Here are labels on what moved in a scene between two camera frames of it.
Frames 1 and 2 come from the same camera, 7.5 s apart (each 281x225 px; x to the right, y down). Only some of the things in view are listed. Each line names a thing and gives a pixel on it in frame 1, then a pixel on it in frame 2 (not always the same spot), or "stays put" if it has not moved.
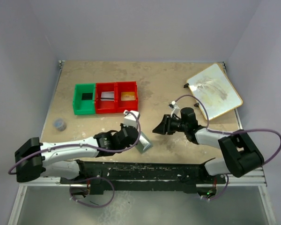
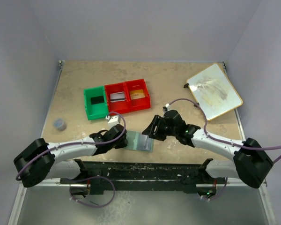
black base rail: x=144 y=176 stays put
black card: x=87 y=96 to x=97 y=100
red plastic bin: x=127 y=96 to x=138 y=94
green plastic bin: x=84 y=98 to x=95 y=102
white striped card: x=107 y=96 to x=117 y=97
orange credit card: x=128 y=96 to x=136 y=94
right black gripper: x=166 y=124 to x=159 y=129
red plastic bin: x=106 y=98 to x=117 y=98
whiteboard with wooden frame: x=213 y=88 stays put
